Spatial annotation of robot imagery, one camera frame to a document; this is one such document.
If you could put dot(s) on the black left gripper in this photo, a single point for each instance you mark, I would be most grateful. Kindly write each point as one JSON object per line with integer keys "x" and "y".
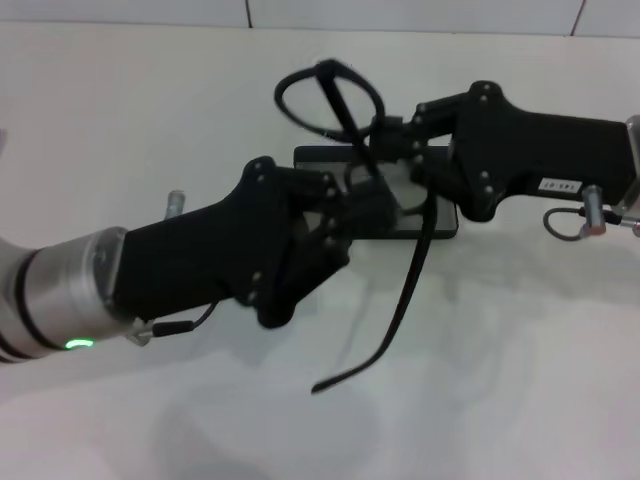
{"x": 200, "y": 260}

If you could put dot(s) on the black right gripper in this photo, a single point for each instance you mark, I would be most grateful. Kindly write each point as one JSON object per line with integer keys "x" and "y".
{"x": 525, "y": 150}

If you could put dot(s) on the black glasses case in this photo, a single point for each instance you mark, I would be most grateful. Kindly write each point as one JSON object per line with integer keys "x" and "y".
{"x": 440, "y": 225}

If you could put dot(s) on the black glasses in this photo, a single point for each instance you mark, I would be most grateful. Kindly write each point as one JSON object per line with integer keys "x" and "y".
{"x": 403, "y": 300}

